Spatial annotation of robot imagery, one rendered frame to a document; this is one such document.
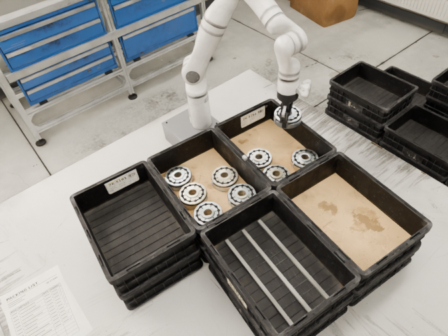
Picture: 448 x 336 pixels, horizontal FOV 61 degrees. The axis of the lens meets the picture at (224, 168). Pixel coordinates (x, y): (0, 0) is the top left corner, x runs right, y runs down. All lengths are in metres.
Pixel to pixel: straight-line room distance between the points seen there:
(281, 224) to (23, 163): 2.28
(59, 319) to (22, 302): 0.17
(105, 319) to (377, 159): 1.25
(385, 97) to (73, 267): 1.91
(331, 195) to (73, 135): 2.30
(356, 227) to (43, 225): 1.21
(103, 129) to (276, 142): 1.87
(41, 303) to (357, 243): 1.09
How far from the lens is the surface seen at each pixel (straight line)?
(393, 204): 1.36
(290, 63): 1.23
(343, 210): 1.39
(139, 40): 3.25
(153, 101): 3.31
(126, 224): 1.41
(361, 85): 2.53
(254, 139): 1.60
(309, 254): 1.27
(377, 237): 1.35
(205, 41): 1.45
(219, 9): 1.41
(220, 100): 2.03
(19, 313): 1.55
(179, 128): 1.73
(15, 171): 3.16
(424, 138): 2.42
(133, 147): 1.86
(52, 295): 1.52
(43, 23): 2.91
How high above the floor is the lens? 1.93
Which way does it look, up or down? 47 degrees down
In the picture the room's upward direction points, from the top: 7 degrees counter-clockwise
